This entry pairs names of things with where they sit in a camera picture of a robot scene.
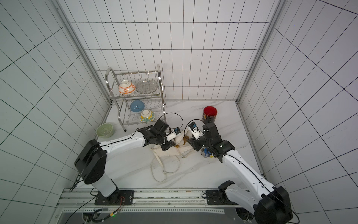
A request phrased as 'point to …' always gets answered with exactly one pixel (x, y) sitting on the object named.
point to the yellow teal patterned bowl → (147, 115)
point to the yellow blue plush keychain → (206, 153)
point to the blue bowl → (137, 106)
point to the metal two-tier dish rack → (139, 95)
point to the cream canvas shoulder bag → (181, 148)
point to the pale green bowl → (104, 130)
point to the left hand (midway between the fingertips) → (169, 145)
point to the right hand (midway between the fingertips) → (186, 137)
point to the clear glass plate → (146, 86)
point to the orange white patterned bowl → (126, 87)
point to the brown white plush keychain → (185, 137)
